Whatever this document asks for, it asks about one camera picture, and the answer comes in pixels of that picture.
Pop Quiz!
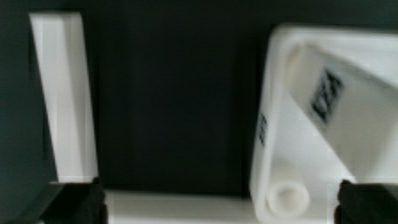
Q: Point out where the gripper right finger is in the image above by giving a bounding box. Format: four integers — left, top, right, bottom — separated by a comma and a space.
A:
336, 180, 398, 224

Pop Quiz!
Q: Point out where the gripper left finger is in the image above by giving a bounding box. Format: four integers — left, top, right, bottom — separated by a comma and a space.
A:
16, 177, 110, 224

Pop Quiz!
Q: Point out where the white desk top tray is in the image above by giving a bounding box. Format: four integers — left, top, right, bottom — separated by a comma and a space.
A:
251, 24, 398, 224

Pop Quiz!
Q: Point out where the white L-shaped obstacle fence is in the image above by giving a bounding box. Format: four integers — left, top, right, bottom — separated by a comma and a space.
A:
29, 12, 258, 224

